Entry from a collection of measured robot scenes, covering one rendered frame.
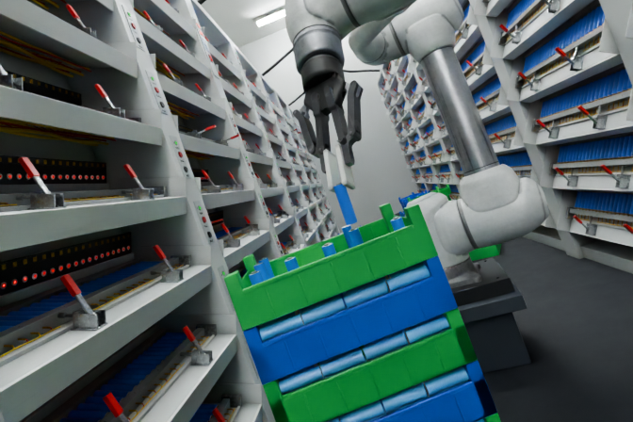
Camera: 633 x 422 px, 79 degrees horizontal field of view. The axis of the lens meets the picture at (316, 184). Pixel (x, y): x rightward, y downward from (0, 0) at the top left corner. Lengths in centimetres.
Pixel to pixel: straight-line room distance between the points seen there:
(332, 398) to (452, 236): 68
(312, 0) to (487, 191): 70
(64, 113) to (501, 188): 102
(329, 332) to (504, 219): 70
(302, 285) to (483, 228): 71
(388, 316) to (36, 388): 44
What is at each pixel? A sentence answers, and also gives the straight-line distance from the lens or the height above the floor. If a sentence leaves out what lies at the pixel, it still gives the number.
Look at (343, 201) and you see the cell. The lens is 59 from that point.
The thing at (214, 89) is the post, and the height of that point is 122.
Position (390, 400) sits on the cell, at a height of 31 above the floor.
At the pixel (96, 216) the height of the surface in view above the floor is 72.
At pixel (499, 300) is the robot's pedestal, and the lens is 115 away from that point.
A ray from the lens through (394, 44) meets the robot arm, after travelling 127.
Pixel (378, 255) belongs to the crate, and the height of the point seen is 51.
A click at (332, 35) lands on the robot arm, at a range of 73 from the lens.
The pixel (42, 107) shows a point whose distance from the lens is 77.
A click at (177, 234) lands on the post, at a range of 108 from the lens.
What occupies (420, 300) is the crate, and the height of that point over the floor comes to 43.
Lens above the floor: 63
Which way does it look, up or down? 1 degrees up
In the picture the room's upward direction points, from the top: 20 degrees counter-clockwise
